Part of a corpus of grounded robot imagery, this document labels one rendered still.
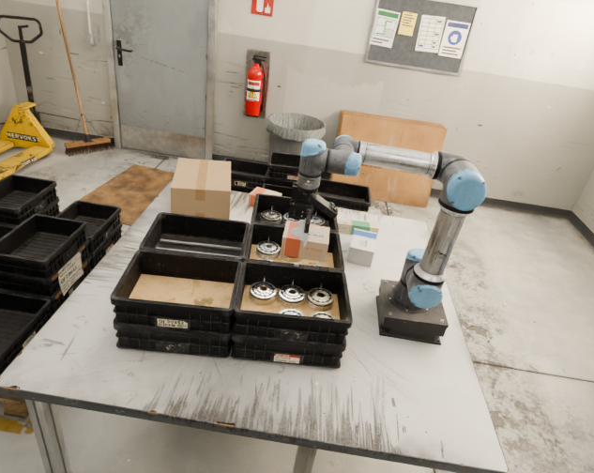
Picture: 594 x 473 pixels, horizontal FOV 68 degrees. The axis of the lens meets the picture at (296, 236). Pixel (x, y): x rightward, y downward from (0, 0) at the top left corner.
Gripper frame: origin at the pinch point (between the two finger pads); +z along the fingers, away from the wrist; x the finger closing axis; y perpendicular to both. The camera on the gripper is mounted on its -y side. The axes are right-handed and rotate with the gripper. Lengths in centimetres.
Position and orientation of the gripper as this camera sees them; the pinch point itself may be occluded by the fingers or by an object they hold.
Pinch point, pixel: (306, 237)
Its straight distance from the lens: 156.5
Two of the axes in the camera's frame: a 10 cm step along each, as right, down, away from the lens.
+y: -9.9, -1.5, 0.2
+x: -1.0, 5.0, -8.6
